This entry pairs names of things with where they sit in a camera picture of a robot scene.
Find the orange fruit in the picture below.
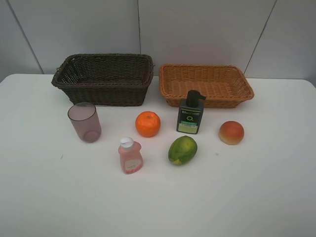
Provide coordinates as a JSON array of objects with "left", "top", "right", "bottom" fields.
[{"left": 135, "top": 111, "right": 161, "bottom": 137}]

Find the orange wicker basket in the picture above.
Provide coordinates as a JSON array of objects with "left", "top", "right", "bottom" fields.
[{"left": 159, "top": 64, "right": 254, "bottom": 109}]

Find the dark green pump bottle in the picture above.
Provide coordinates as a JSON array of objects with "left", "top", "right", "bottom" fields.
[{"left": 176, "top": 90, "right": 206, "bottom": 134}]

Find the pink liquid bottle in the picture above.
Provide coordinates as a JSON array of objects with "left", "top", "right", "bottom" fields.
[{"left": 118, "top": 137, "right": 143, "bottom": 174}]

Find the translucent purple plastic cup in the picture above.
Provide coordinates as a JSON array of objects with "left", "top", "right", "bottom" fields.
[{"left": 68, "top": 102, "right": 102, "bottom": 143}]

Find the red yellow peach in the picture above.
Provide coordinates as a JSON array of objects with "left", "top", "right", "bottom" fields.
[{"left": 219, "top": 121, "right": 244, "bottom": 145}]

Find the dark brown wicker basket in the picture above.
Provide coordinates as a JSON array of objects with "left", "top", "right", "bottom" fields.
[{"left": 51, "top": 53, "right": 154, "bottom": 107}]

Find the green mango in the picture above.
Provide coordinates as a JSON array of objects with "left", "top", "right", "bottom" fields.
[{"left": 168, "top": 136, "right": 198, "bottom": 165}]

